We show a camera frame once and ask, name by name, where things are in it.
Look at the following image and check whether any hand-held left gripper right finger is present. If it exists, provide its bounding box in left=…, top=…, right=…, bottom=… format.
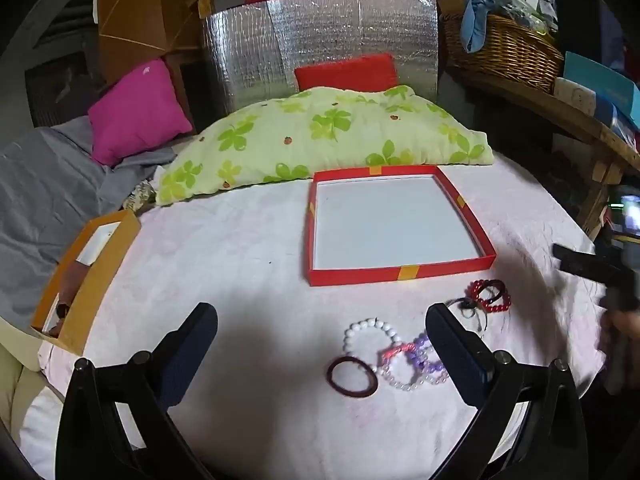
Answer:
left=425, top=302, right=590, bottom=480

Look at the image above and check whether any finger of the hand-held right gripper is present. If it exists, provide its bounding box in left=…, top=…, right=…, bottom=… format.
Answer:
left=552, top=243, right=612, bottom=282

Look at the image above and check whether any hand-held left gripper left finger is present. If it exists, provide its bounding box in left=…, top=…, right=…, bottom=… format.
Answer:
left=56, top=302, right=219, bottom=480

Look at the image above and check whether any purple bead bracelet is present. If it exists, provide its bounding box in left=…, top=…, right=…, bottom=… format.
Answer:
left=406, top=332, right=442, bottom=377

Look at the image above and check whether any small pale pink bead bracelet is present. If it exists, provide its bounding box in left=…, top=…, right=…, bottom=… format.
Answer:
left=418, top=360, right=449, bottom=387

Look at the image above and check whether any red bead bracelet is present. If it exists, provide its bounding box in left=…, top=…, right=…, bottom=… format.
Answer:
left=467, top=280, right=512, bottom=314

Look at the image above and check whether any clear bead bracelet pink tassel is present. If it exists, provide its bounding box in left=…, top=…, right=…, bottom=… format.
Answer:
left=376, top=344, right=427, bottom=392

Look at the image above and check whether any black hair tie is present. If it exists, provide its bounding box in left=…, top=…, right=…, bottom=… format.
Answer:
left=479, top=279, right=507, bottom=311

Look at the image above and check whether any white bead bracelet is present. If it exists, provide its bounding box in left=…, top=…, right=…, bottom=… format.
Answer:
left=343, top=317, right=402, bottom=362

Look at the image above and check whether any dark red hair tie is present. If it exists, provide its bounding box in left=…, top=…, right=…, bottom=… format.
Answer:
left=327, top=356, right=379, bottom=400

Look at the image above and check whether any red box lid tray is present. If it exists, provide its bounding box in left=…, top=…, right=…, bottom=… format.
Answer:
left=306, top=165, right=497, bottom=287

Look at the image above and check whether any person's right hand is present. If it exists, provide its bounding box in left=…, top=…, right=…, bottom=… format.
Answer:
left=599, top=307, right=640, bottom=397

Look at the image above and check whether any pale pink embossed blanket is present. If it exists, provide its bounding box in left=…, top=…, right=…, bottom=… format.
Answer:
left=20, top=152, right=608, bottom=480

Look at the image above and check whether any orange cardboard box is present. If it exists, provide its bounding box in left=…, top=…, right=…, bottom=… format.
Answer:
left=31, top=209, right=142, bottom=355

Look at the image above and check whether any wooden shelf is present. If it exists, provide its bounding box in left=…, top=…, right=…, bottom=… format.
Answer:
left=447, top=64, right=640, bottom=241

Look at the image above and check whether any small white box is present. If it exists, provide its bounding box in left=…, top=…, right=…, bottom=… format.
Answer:
left=552, top=77, right=599, bottom=117

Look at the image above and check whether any blue flat box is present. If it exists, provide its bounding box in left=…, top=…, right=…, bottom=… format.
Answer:
left=562, top=51, right=640, bottom=130

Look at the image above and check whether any patterned small cloth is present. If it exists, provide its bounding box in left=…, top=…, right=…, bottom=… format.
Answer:
left=122, top=180, right=160, bottom=212

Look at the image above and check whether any grey blanket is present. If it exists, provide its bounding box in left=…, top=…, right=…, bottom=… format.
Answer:
left=0, top=116, right=193, bottom=333

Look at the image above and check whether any wicker basket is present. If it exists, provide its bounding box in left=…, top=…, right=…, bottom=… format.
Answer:
left=442, top=12, right=566, bottom=95

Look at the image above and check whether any magenta pillow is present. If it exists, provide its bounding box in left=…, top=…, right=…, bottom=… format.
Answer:
left=88, top=58, right=194, bottom=167

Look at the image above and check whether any green floral pillow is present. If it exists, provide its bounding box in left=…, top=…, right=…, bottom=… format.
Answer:
left=155, top=86, right=495, bottom=207

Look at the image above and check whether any blue cloth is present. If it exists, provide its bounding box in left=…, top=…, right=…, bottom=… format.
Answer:
left=460, top=0, right=512, bottom=54

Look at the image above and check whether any red cushion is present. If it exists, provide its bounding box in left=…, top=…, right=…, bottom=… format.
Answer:
left=294, top=53, right=399, bottom=95

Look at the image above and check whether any silver foil insulation mat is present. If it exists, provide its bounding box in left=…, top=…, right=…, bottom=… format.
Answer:
left=200, top=0, right=441, bottom=116

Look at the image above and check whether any orange cardboard panel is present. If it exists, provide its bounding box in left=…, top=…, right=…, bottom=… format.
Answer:
left=97, top=0, right=202, bottom=87

